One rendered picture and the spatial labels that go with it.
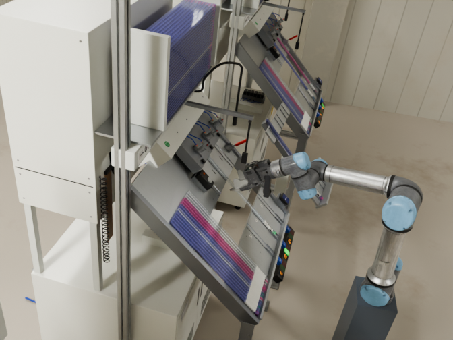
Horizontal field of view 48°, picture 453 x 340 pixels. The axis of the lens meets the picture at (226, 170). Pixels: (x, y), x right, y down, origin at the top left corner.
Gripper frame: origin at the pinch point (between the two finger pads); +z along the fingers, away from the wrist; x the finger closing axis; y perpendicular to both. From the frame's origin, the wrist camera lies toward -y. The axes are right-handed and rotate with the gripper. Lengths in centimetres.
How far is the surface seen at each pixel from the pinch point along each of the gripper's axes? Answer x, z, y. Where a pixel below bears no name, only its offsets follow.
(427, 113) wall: -314, -54, -148
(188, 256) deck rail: 49.0, 2.9, 4.1
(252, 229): 10.2, -2.6, -17.1
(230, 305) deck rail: 49, -1, -22
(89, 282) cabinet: 45, 57, 0
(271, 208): -12.1, -4.0, -23.1
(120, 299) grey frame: 53, 40, -5
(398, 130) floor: -274, -28, -136
